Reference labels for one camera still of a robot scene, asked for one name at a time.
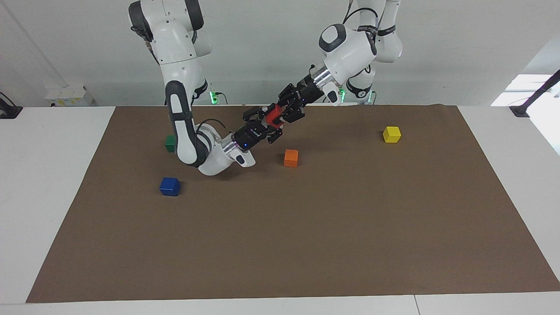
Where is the brown table mat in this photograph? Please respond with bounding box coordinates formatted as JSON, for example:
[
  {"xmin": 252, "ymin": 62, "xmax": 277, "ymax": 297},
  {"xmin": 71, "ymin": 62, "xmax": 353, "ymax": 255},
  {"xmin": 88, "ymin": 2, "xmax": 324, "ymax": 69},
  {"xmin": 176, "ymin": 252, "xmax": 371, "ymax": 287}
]
[{"xmin": 25, "ymin": 104, "xmax": 560, "ymax": 303}]

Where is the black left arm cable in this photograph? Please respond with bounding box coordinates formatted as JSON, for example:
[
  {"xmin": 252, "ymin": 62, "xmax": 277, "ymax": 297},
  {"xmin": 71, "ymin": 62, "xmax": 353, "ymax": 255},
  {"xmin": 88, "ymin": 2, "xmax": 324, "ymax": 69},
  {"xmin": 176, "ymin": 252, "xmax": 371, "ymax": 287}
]
[{"xmin": 343, "ymin": 0, "xmax": 378, "ymax": 26}]

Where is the blue cube block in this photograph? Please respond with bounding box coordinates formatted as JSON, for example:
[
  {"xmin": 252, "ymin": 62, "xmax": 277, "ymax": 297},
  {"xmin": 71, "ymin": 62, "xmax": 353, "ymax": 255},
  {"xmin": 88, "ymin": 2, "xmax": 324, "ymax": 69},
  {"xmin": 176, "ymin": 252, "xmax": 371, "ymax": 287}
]
[{"xmin": 159, "ymin": 177, "xmax": 181, "ymax": 196}]

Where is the red cube block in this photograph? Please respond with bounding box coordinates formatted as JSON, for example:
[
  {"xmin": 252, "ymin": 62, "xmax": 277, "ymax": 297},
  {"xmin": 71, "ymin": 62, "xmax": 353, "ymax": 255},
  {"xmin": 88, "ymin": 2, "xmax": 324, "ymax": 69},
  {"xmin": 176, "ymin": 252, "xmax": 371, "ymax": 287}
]
[{"xmin": 267, "ymin": 104, "xmax": 285, "ymax": 130}]

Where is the black table clamp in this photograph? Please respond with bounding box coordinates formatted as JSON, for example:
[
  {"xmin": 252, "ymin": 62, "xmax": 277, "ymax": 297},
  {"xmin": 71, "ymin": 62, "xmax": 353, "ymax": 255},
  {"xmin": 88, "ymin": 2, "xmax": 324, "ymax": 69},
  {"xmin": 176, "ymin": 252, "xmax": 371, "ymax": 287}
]
[{"xmin": 0, "ymin": 93, "xmax": 23, "ymax": 119}]

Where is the white power strip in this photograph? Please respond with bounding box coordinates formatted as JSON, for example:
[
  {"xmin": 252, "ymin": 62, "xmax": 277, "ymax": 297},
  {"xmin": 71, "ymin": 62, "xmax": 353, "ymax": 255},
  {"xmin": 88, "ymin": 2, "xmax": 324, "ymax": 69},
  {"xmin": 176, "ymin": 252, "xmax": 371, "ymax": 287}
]
[{"xmin": 46, "ymin": 85, "xmax": 95, "ymax": 108}]

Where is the black angled stand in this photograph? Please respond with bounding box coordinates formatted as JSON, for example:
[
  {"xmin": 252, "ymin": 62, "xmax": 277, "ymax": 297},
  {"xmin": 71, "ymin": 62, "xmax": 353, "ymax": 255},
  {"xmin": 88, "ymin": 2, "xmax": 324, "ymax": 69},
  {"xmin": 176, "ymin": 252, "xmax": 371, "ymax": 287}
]
[{"xmin": 510, "ymin": 69, "xmax": 560, "ymax": 118}]

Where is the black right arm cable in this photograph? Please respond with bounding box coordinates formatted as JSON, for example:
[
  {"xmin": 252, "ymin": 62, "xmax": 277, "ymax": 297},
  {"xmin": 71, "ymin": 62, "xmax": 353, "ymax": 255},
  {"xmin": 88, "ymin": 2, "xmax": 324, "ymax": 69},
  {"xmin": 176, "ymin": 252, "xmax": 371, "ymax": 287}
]
[{"xmin": 196, "ymin": 119, "xmax": 227, "ymax": 133}]

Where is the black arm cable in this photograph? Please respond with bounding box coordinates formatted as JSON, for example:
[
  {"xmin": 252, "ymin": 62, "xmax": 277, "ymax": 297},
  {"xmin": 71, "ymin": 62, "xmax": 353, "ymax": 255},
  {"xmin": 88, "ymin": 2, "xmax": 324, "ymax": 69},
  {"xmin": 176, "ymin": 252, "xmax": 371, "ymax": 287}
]
[
  {"xmin": 343, "ymin": 0, "xmax": 378, "ymax": 26},
  {"xmin": 196, "ymin": 119, "xmax": 227, "ymax": 133}
]

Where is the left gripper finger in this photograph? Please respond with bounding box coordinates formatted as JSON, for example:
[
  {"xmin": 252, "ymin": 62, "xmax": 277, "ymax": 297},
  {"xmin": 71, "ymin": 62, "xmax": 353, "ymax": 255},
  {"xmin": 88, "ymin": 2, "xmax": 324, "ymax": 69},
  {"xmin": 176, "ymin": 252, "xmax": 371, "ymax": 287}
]
[
  {"xmin": 278, "ymin": 83, "xmax": 301, "ymax": 108},
  {"xmin": 282, "ymin": 99, "xmax": 307, "ymax": 124}
]

